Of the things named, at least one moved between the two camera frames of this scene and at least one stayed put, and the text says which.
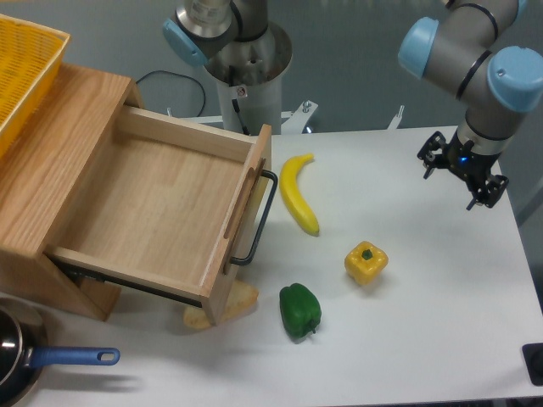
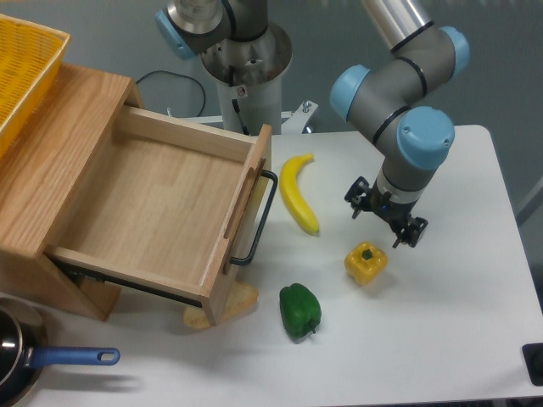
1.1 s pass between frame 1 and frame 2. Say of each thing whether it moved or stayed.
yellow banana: stayed
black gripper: moved
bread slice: stayed
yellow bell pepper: stayed
